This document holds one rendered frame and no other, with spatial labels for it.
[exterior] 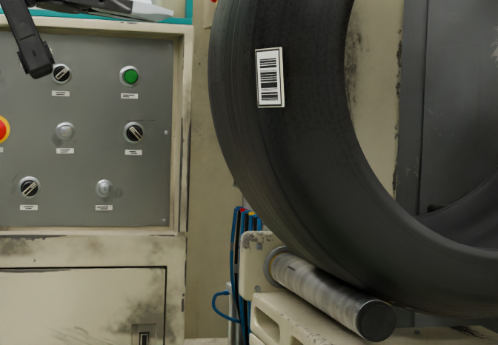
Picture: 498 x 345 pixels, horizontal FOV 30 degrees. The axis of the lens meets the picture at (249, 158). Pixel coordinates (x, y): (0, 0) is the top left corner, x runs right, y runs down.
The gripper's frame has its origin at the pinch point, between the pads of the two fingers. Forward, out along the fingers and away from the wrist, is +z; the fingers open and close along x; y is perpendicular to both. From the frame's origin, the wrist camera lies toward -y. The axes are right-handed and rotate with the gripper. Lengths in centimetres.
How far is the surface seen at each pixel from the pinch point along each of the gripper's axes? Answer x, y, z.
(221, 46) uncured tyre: 3.7, -1.4, 8.1
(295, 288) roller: 12.3, -29.8, 24.5
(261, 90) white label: -9.2, -6.5, 10.0
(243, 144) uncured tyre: -1.6, -12.3, 11.0
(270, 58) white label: -10.7, -3.2, 10.0
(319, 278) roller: 5.8, -27.3, 25.1
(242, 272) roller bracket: 25.1, -30.4, 20.8
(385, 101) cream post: 27.0, -3.0, 39.3
